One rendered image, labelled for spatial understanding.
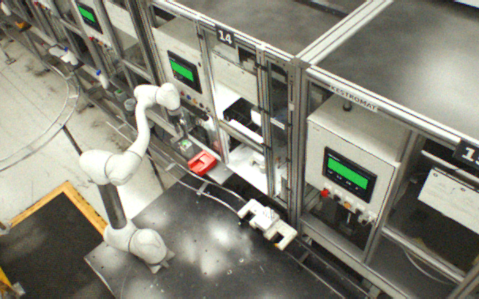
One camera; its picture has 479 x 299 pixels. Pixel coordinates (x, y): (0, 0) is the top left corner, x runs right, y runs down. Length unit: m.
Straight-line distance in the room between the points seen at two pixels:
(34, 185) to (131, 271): 2.04
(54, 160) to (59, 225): 0.88
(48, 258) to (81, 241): 0.29
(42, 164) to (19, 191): 0.37
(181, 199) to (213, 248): 0.47
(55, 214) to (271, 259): 2.28
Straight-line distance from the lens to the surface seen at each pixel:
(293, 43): 1.72
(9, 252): 4.06
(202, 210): 2.75
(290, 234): 2.37
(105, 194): 2.28
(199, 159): 2.68
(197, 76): 2.17
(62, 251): 3.80
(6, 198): 4.50
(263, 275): 2.48
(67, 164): 4.42
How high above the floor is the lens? 2.98
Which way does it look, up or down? 49 degrees down
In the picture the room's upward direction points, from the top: 8 degrees counter-clockwise
